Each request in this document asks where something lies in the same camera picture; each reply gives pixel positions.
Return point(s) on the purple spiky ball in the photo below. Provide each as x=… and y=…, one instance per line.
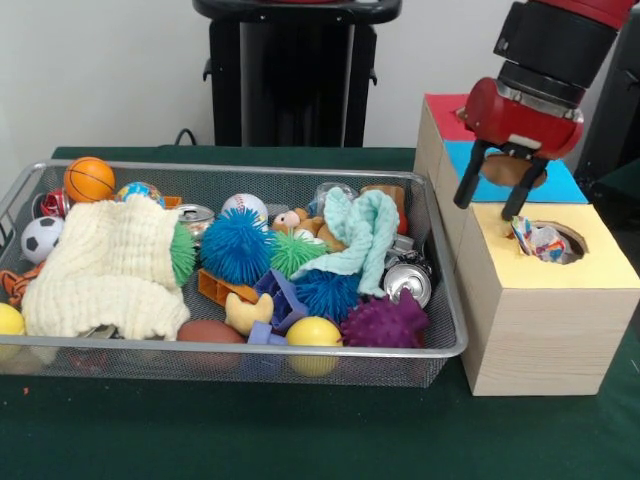
x=382, y=325

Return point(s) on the orange toy basketball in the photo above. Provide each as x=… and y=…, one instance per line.
x=90, y=179

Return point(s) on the blue puffer ball with eyes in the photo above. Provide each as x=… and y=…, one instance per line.
x=235, y=245

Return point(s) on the globe print ball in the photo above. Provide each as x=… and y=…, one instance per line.
x=142, y=192

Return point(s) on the green spiky puffer ball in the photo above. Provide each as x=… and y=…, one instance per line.
x=295, y=250

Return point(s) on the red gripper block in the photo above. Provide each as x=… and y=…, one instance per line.
x=525, y=122

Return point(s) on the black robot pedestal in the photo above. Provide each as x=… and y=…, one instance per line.
x=280, y=75

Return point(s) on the dark green table cloth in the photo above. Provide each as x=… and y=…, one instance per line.
x=625, y=182
x=250, y=435

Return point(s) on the colourful patterned cloth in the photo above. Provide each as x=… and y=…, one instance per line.
x=542, y=242

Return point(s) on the light teal cloth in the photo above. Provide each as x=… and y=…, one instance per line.
x=370, y=235

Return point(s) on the yellow ball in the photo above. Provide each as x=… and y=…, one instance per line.
x=314, y=332
x=10, y=320

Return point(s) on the cream knitted cloth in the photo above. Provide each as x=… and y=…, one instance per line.
x=100, y=260

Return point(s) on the small soccer ball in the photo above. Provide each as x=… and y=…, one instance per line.
x=42, y=240

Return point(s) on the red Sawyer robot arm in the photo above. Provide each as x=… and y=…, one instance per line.
x=555, y=45

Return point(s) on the white baseball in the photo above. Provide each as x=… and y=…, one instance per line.
x=245, y=205

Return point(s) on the wooden box with three holes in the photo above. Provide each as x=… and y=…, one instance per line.
x=550, y=340

